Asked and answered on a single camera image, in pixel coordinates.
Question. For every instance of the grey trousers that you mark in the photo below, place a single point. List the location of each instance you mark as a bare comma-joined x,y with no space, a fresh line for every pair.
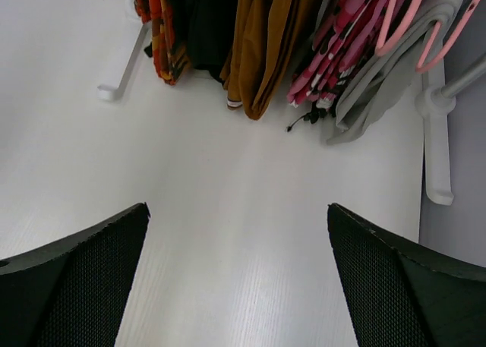
380,84

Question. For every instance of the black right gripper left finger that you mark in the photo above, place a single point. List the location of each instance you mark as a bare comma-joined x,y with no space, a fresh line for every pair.
73,291

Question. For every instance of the pink wire hanger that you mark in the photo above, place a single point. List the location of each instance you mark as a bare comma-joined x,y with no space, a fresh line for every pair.
441,41
398,16

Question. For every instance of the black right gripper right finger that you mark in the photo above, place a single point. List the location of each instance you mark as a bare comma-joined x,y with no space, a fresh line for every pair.
400,293

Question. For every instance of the orange camouflage trousers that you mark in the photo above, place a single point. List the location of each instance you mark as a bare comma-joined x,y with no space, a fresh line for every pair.
167,50

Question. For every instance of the white clothes rack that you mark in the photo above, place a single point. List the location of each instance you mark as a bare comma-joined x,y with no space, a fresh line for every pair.
434,104

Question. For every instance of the black trousers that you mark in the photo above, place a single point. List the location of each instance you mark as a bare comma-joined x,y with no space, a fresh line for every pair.
207,28

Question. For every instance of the pink camouflage trousers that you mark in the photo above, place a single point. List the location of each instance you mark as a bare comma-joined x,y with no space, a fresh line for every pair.
341,38

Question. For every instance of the mustard brown trousers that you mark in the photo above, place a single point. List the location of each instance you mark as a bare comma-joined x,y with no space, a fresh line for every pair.
267,33

